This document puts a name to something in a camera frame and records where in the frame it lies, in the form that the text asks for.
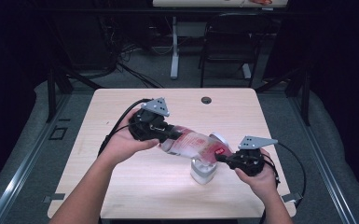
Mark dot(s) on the white flip-lid container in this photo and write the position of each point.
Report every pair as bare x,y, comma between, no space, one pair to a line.
203,174

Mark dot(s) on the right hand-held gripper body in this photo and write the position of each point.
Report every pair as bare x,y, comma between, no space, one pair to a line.
250,160

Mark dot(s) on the aluminium floor rail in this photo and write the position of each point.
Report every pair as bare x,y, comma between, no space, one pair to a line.
326,174
21,168

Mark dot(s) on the light wooden desk top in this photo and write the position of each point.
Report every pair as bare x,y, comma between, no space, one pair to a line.
199,3

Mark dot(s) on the grey tape piece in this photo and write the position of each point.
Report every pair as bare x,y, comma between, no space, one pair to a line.
291,197
54,197

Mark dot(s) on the person's right hand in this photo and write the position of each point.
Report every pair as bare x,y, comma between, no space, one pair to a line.
265,183

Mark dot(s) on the dark curtain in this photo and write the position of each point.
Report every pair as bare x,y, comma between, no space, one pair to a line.
9,62
345,62

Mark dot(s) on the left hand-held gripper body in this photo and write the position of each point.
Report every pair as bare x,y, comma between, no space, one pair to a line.
149,124

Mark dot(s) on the white red printed refill pouch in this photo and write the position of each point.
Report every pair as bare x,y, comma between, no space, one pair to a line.
192,143

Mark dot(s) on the black metal stand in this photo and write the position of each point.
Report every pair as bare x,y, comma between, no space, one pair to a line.
306,99
51,93

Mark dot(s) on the black floor socket frame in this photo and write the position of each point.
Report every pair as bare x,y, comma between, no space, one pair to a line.
50,133

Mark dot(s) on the red packet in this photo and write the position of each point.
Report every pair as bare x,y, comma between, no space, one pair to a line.
261,2

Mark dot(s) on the person's left hand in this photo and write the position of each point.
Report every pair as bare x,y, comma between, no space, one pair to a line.
121,146

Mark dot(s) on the black folding chair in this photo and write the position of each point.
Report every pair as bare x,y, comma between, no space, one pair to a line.
236,34

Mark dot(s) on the white desk frame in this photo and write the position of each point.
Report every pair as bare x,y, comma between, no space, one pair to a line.
174,56

